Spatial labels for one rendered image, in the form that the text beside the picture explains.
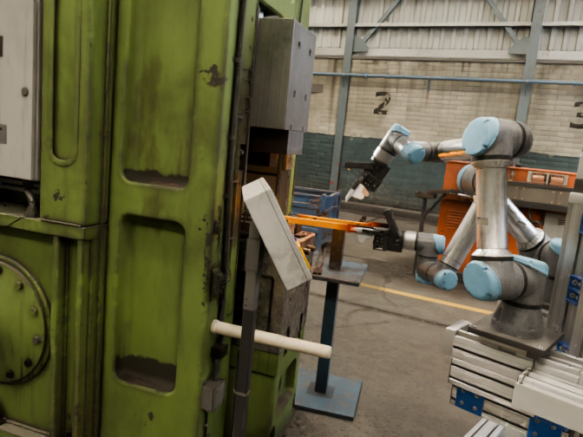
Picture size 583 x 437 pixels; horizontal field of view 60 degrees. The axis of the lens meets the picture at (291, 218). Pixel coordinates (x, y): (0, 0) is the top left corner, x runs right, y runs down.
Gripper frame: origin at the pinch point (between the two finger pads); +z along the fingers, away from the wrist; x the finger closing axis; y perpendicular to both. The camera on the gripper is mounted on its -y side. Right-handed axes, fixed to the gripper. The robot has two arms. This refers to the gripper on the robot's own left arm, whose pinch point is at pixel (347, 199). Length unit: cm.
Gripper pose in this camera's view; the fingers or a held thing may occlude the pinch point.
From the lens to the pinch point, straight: 202.9
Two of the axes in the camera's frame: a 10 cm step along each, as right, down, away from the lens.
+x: 3.2, -1.3, 9.4
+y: 8.0, 5.8, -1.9
